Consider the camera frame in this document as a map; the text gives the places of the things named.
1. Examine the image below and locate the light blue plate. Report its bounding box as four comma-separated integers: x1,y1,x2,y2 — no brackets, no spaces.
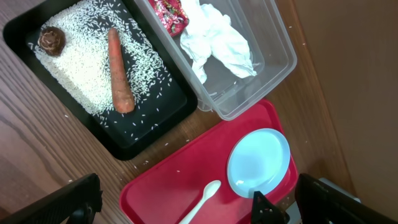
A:
227,128,291,198

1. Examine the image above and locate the orange carrot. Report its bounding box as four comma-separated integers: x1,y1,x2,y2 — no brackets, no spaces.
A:
108,28,135,113

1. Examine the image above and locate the white plastic spoon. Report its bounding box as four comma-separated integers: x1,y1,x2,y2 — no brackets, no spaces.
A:
179,180,221,224

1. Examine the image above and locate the white napkin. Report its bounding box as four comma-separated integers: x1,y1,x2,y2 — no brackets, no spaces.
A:
180,0,257,84

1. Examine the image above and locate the brown chocolate pastry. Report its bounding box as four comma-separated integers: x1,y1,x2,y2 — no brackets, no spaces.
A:
37,27,66,57

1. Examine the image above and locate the black plastic tray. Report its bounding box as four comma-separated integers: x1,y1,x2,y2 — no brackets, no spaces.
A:
3,0,197,161

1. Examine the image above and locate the red serving tray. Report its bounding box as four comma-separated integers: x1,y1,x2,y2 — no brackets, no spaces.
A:
119,100,283,223

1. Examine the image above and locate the red snack wrapper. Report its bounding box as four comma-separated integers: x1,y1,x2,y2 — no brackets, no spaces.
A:
149,0,189,37

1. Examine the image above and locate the clear plastic bin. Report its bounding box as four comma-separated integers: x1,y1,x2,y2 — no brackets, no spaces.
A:
133,0,297,120

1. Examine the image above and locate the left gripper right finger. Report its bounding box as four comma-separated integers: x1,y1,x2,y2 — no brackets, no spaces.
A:
295,174,397,224

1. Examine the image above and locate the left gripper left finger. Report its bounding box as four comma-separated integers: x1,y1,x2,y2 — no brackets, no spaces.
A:
1,173,103,224

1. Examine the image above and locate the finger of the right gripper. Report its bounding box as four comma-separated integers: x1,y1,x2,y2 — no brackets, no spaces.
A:
251,191,289,224

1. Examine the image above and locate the grey dishwasher rack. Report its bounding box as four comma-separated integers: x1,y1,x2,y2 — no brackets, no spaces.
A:
287,174,360,223

